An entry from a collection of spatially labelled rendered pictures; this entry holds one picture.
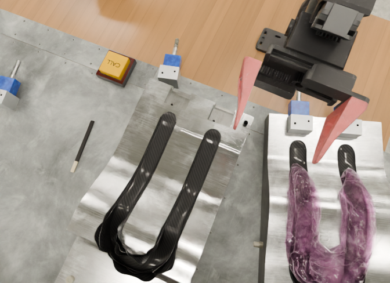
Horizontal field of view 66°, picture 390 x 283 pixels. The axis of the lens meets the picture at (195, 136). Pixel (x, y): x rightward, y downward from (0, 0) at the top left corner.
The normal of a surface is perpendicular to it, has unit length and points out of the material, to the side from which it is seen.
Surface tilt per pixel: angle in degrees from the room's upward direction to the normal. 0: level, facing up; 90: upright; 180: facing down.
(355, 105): 22
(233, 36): 0
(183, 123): 0
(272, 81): 1
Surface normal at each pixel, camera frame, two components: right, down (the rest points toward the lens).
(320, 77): -0.04, -0.25
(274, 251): -0.05, -0.03
